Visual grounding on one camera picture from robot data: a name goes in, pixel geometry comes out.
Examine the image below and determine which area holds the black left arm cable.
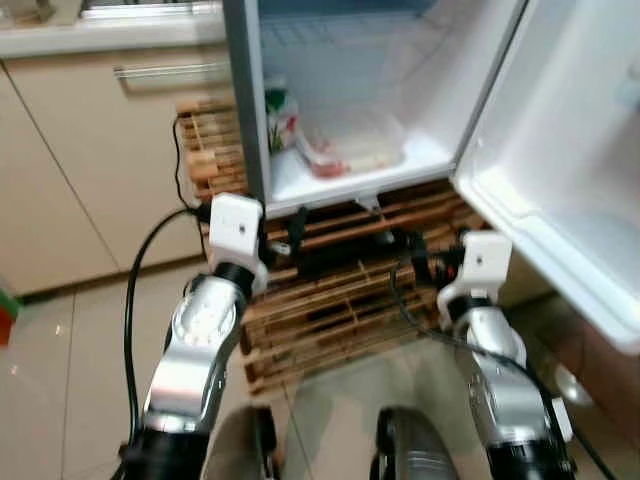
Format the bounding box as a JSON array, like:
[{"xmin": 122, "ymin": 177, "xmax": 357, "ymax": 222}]
[{"xmin": 120, "ymin": 203, "xmax": 216, "ymax": 480}]

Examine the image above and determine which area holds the clear plastic food container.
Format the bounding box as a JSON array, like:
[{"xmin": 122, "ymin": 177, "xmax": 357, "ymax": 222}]
[{"xmin": 295, "ymin": 108, "xmax": 409, "ymax": 181}]

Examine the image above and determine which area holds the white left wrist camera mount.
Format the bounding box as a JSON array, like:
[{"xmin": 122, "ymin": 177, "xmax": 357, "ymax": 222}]
[{"xmin": 205, "ymin": 193, "xmax": 269, "ymax": 296}]

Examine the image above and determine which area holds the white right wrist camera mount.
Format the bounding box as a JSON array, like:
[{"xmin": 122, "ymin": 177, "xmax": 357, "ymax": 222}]
[{"xmin": 437, "ymin": 230, "xmax": 513, "ymax": 321}]

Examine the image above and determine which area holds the grey right robot leg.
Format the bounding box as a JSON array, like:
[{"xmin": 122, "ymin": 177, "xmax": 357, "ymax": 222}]
[{"xmin": 375, "ymin": 405, "xmax": 466, "ymax": 480}]

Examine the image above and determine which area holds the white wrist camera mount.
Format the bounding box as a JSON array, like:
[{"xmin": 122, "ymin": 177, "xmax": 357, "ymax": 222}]
[
  {"xmin": 205, "ymin": 193, "xmax": 269, "ymax": 296},
  {"xmin": 437, "ymin": 230, "xmax": 513, "ymax": 321}
]

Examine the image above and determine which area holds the mini fridge door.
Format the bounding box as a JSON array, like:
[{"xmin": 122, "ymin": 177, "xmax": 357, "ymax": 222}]
[{"xmin": 450, "ymin": 0, "xmax": 640, "ymax": 356}]

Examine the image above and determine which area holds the metal cabinet handle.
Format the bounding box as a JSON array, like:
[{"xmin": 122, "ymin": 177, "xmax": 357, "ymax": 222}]
[{"xmin": 112, "ymin": 60, "xmax": 233, "ymax": 81}]

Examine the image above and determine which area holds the green plastic board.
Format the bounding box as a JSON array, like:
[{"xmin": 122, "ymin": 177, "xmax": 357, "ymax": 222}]
[{"xmin": 0, "ymin": 285, "xmax": 23, "ymax": 313}]

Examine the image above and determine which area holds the wooden wine rack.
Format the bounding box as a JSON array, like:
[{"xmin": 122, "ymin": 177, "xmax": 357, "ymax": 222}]
[{"xmin": 175, "ymin": 95, "xmax": 501, "ymax": 396}]

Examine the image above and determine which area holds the small drink carton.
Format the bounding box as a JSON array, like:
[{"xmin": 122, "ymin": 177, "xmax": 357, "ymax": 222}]
[{"xmin": 263, "ymin": 80, "xmax": 301, "ymax": 156}]

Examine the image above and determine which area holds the black flat device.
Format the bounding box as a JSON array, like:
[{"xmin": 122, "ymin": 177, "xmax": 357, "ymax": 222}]
[{"xmin": 295, "ymin": 228, "xmax": 426, "ymax": 283}]

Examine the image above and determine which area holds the cream kitchen cabinet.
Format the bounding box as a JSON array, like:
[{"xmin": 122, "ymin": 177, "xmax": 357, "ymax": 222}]
[{"xmin": 0, "ymin": 0, "xmax": 251, "ymax": 296}]

